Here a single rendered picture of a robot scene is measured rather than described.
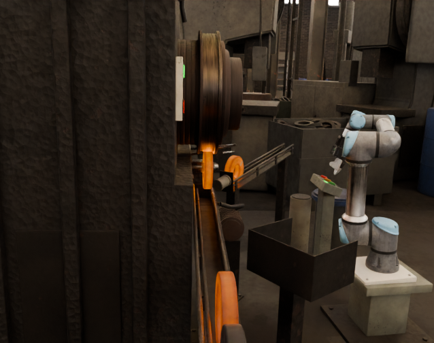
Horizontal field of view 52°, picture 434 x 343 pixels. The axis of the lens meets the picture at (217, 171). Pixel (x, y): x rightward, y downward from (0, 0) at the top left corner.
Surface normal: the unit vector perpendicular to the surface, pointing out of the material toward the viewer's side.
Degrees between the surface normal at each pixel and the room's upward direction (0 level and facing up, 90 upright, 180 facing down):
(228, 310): 53
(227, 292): 31
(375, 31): 92
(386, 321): 90
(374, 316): 90
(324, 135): 90
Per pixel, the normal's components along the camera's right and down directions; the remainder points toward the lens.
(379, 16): -0.91, 0.10
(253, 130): -0.17, 0.22
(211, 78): 0.07, -0.06
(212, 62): 0.07, -0.29
